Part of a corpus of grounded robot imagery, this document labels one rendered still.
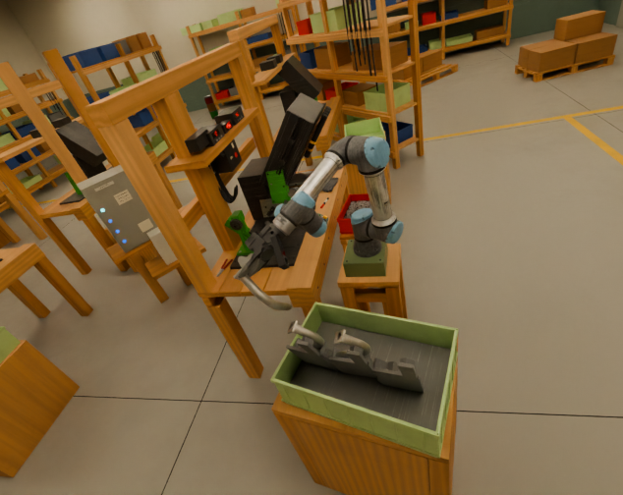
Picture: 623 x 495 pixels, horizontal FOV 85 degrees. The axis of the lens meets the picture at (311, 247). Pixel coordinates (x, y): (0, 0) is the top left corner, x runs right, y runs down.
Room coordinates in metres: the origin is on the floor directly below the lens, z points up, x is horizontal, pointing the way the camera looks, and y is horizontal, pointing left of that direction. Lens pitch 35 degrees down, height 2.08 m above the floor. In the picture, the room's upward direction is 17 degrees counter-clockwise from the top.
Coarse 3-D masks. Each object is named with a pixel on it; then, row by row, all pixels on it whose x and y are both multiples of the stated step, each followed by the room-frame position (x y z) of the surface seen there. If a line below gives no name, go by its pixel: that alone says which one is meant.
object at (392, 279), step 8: (392, 248) 1.49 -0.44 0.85; (400, 248) 1.47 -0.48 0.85; (344, 256) 1.55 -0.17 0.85; (392, 256) 1.42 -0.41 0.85; (400, 256) 1.43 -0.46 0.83; (392, 264) 1.36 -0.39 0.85; (400, 264) 1.38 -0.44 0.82; (344, 272) 1.41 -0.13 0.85; (392, 272) 1.31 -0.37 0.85; (344, 280) 1.35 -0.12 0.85; (352, 280) 1.34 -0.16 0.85; (360, 280) 1.32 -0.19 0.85; (368, 280) 1.30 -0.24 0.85; (376, 280) 1.28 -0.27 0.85; (384, 280) 1.27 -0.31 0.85; (392, 280) 1.25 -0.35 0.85
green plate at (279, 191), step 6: (270, 174) 2.05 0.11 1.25; (276, 174) 2.03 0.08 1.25; (282, 174) 2.02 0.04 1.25; (270, 180) 2.04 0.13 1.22; (276, 180) 2.03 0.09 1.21; (282, 180) 2.01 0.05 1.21; (270, 186) 2.04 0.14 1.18; (276, 186) 2.02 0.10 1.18; (282, 186) 2.01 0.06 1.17; (288, 186) 2.07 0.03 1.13; (270, 192) 2.03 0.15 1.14; (276, 192) 2.01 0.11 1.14; (282, 192) 2.00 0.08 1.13; (276, 198) 2.01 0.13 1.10; (282, 198) 1.99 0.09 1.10
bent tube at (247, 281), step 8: (248, 272) 0.96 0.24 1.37; (240, 280) 0.95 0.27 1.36; (248, 280) 0.91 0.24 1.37; (248, 288) 0.90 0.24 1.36; (256, 288) 0.88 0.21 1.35; (256, 296) 0.87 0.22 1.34; (264, 296) 0.87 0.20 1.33; (272, 304) 0.86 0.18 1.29; (280, 304) 0.89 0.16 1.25; (288, 304) 0.96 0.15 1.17
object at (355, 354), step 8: (352, 352) 0.69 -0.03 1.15; (360, 352) 0.68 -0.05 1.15; (336, 360) 0.76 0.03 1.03; (344, 360) 0.74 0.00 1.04; (352, 360) 0.73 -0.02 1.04; (360, 360) 0.69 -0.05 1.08; (368, 360) 0.80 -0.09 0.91; (344, 368) 0.79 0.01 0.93; (352, 368) 0.76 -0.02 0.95; (360, 368) 0.74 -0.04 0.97; (368, 368) 0.72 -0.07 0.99; (368, 376) 0.77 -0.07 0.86
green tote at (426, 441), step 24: (312, 312) 1.10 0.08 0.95; (336, 312) 1.08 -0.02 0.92; (360, 312) 1.01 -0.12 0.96; (408, 336) 0.89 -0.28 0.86; (432, 336) 0.84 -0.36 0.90; (456, 336) 0.76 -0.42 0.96; (288, 360) 0.90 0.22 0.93; (456, 360) 0.76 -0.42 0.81; (288, 384) 0.77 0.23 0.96; (312, 408) 0.73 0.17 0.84; (336, 408) 0.66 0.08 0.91; (360, 408) 0.61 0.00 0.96; (384, 432) 0.56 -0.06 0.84; (408, 432) 0.51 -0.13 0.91; (432, 432) 0.47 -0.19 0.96; (432, 456) 0.47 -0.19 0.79
